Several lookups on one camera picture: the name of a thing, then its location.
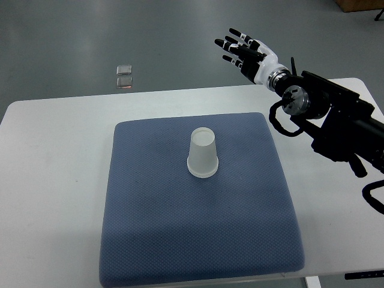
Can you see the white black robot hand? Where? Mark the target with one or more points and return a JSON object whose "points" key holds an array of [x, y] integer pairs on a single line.
{"points": [[260, 72]]}

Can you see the white paper cup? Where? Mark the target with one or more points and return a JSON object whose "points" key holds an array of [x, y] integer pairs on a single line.
{"points": [[201, 174], [202, 155]]}

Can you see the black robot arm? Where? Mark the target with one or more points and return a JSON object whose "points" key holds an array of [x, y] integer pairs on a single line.
{"points": [[339, 122]]}

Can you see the wooden box corner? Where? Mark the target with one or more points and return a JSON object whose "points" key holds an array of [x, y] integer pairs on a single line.
{"points": [[359, 5]]}

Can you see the upper metal floor plate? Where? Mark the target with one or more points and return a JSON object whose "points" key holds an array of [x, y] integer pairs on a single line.
{"points": [[124, 69]]}

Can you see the metal floor plate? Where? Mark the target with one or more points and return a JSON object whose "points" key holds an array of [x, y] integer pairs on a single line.
{"points": [[124, 82], [124, 69]]}

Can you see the lower metal floor plate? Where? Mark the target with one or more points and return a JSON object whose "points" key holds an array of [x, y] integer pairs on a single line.
{"points": [[124, 82]]}

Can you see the white paper cup on mat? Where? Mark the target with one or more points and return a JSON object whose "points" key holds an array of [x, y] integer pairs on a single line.
{"points": [[201, 174]]}

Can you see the black tripod leg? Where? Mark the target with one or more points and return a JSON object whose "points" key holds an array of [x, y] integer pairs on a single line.
{"points": [[378, 16]]}

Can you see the blue textured cushion mat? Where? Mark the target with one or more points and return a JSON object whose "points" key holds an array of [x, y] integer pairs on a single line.
{"points": [[163, 225]]}

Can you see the white table leg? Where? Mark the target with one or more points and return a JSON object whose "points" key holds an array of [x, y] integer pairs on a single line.
{"points": [[312, 282]]}

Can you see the black table control panel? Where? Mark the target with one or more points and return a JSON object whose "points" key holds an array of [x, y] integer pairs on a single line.
{"points": [[364, 275]]}

